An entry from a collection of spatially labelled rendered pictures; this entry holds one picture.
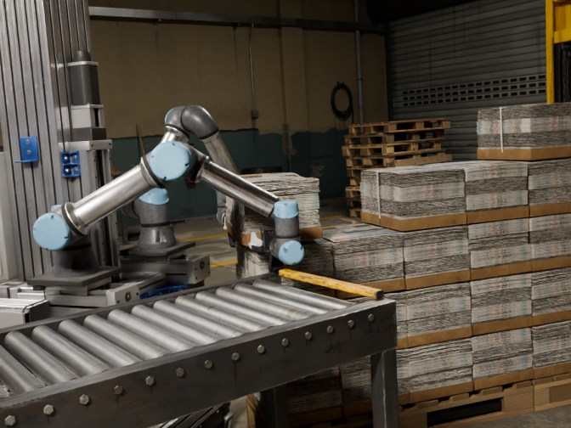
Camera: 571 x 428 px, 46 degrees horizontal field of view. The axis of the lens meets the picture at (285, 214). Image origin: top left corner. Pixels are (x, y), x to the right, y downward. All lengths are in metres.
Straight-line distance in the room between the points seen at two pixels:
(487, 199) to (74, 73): 1.64
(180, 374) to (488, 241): 1.71
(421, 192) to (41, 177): 1.41
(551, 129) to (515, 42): 7.25
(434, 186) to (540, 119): 0.55
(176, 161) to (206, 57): 7.91
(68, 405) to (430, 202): 1.72
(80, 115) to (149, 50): 7.02
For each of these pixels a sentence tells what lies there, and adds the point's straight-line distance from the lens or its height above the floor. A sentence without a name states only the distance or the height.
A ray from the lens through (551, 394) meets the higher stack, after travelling 3.17.
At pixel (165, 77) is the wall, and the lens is 9.55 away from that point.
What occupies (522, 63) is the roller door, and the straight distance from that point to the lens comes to 10.12.
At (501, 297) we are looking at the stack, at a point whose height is 0.52.
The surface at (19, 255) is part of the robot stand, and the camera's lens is 2.66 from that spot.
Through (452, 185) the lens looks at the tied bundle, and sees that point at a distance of 2.70.
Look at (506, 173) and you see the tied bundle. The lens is 2.83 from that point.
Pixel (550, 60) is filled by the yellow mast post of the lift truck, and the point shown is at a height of 1.51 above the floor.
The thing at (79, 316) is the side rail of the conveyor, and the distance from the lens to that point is 1.83.
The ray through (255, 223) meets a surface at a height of 0.92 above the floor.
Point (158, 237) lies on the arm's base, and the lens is 2.67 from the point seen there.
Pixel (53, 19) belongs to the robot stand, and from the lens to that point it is 2.56.
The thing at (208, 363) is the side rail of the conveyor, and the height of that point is 0.78.
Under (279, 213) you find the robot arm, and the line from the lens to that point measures 2.04.
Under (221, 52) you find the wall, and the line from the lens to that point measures 10.03.
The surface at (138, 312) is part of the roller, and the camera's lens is 1.83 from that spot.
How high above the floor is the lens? 1.24
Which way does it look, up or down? 7 degrees down
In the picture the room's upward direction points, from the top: 4 degrees counter-clockwise
